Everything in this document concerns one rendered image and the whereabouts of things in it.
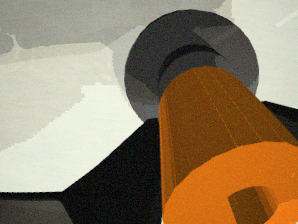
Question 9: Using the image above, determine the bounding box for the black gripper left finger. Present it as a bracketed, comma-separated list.
[0, 117, 162, 224]

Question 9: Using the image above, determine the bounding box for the orange cylinder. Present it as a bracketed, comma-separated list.
[160, 65, 298, 224]

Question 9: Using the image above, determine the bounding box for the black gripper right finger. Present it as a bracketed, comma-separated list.
[261, 101, 298, 140]

